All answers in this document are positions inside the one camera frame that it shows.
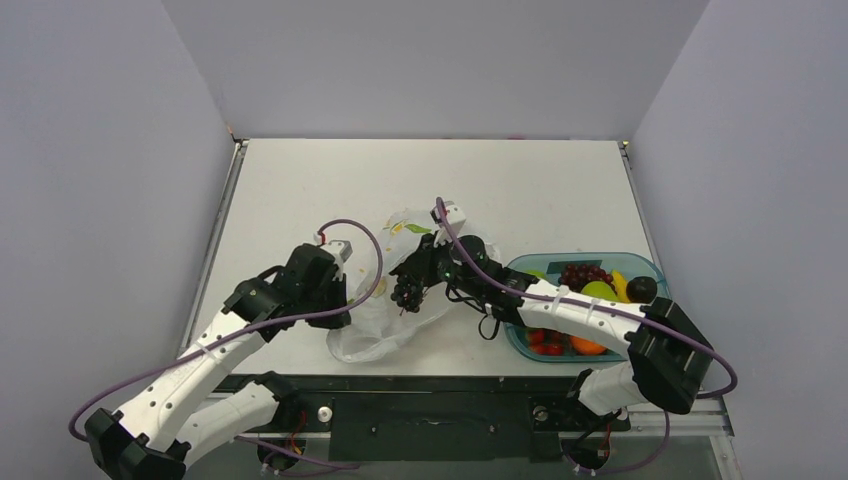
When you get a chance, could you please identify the fake dark grapes bunch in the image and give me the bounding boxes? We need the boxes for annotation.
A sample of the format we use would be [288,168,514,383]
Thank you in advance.
[390,274,424,313]

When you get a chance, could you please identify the white plastic bag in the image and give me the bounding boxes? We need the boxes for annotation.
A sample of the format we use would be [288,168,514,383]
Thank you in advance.
[325,209,502,364]

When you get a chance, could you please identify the fake green fruit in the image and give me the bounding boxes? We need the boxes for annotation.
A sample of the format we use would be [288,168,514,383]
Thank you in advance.
[581,280,619,302]

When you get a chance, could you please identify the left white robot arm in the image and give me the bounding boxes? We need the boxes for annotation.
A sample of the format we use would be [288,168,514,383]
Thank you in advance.
[84,240,352,479]

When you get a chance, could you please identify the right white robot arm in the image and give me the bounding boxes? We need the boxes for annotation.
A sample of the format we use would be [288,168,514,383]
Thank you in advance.
[390,234,712,427]

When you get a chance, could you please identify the fake green apple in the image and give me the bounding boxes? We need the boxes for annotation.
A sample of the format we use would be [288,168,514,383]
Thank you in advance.
[524,269,547,280]

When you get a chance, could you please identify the fake purple grapes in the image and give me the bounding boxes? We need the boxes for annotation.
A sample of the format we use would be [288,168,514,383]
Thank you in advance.
[558,263,613,291]

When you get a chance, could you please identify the fake orange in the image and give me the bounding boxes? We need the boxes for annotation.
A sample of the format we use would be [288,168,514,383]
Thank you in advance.
[568,336,607,357]

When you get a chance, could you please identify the fake yellow banana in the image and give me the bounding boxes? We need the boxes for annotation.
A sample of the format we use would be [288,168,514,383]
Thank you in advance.
[610,270,631,303]

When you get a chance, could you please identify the fake dark plum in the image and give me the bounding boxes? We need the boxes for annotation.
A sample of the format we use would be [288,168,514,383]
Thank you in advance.
[625,276,658,304]

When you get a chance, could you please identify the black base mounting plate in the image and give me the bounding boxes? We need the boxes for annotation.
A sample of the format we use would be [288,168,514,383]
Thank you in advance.
[253,375,630,462]

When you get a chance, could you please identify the teal plastic tray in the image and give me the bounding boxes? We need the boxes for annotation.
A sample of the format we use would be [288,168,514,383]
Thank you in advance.
[505,252,669,363]

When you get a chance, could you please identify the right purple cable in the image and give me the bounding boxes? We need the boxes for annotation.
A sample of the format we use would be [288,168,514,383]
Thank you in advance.
[434,197,739,400]

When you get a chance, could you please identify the purple cable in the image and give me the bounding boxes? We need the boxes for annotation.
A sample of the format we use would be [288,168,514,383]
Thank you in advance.
[68,218,386,441]
[434,197,739,400]

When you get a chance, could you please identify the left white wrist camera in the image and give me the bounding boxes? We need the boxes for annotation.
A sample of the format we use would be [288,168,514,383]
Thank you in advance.
[313,232,353,269]

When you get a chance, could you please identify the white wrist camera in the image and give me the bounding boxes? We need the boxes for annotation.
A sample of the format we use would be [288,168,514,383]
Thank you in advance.
[430,201,467,233]
[313,232,353,269]

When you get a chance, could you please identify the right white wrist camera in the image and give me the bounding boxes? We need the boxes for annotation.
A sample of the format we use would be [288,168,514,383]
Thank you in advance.
[430,201,467,233]

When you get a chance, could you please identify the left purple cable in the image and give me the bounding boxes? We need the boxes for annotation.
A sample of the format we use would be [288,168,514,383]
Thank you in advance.
[68,218,386,441]

